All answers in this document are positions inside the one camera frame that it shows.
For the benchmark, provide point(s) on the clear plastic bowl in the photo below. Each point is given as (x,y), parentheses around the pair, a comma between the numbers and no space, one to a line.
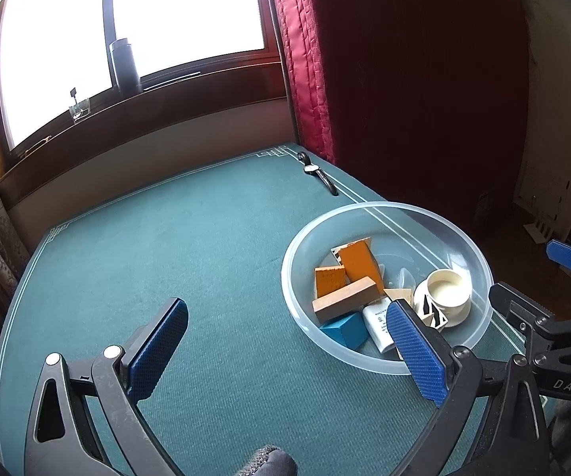
(414,223)

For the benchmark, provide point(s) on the black wristwatch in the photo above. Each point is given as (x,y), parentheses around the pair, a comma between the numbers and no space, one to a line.
(310,167)

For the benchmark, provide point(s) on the brown wooden block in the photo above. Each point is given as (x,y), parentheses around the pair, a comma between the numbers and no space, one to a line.
(342,300)

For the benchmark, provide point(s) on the tall wooden triangle block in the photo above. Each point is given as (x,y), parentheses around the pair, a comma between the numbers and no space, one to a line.
(397,293)

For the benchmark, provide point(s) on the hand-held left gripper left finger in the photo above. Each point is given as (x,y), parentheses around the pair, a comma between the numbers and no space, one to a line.
(159,347)

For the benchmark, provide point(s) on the wooden framed window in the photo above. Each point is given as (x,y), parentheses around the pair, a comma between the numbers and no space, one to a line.
(166,20)

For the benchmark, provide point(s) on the white charger adapter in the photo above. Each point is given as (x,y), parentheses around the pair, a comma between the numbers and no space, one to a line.
(379,327)

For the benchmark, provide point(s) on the blue wedge block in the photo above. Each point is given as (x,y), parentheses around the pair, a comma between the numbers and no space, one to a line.
(347,329)

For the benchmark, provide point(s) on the white cup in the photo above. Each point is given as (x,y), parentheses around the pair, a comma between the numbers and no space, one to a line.
(449,287)

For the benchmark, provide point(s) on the small drinking glass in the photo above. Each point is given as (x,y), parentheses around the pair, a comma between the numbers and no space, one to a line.
(81,109)

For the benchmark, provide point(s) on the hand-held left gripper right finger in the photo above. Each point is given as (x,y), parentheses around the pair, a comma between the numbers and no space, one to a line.
(417,352)

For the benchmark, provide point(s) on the person's left hand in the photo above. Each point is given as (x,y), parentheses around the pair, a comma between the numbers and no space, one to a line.
(268,462)

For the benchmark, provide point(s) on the red quilted curtain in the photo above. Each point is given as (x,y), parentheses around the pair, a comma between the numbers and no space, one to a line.
(389,59)

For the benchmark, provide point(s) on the large orange wedge block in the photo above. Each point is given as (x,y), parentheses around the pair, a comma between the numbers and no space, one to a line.
(359,263)

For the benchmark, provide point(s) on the white cardboard piece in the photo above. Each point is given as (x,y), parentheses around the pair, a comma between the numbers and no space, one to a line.
(543,228)

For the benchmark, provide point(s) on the black bottle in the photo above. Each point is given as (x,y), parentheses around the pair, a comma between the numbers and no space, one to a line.
(124,67)

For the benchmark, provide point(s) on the green felt tablecloth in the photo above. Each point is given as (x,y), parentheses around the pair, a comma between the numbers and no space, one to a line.
(166,238)

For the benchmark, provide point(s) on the white black-striped wedge block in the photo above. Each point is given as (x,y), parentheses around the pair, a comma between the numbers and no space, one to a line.
(431,313)

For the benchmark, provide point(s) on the small orange striped wedge block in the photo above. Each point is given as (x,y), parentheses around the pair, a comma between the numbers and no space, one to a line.
(329,280)

